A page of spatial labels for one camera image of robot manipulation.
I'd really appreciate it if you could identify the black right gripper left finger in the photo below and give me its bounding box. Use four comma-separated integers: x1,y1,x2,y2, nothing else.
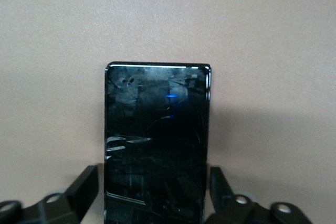
0,165,100,224

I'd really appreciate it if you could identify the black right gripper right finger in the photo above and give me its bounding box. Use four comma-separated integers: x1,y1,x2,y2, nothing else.
207,166,313,224

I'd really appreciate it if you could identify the black slab smartphone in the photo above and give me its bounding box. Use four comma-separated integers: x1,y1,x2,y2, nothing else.
103,62,212,224

